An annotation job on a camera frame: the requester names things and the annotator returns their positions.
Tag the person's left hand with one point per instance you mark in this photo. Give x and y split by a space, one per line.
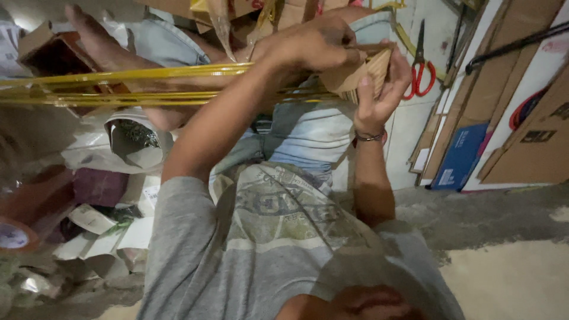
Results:
306 44

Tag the person's right hand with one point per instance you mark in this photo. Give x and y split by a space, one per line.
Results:
378 106

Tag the person's left fingers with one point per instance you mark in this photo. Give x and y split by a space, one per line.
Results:
353 55

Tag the stack of brown cardboard pieces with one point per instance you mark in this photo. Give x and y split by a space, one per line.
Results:
355 78

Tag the yellow adhesive tape strands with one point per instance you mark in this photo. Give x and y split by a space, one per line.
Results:
133 73

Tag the yellow tape strip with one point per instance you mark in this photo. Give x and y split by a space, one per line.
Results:
411 46

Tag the person's light denim shorts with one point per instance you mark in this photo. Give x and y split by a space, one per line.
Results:
306 133

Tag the clear plastic bags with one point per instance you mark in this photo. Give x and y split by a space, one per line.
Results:
226 26

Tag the blue flattened carton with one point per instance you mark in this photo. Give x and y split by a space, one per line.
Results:
460 155

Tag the leaning flattened cardboard sheets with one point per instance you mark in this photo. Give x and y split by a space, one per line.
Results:
524 133

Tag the person's grey printed shirt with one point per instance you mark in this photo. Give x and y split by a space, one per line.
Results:
266 249

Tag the open white plastic pouch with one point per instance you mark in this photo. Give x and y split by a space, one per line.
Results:
138 144

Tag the person's left leg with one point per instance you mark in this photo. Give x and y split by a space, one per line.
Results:
111 49

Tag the maroon packet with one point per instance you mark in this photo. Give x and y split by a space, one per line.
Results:
100 186

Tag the open brown cardboard box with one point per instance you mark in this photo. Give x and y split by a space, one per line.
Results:
57 55

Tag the heap of white packets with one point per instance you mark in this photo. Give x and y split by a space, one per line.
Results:
106 231

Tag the brown packing tape roll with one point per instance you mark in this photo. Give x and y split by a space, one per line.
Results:
15 233

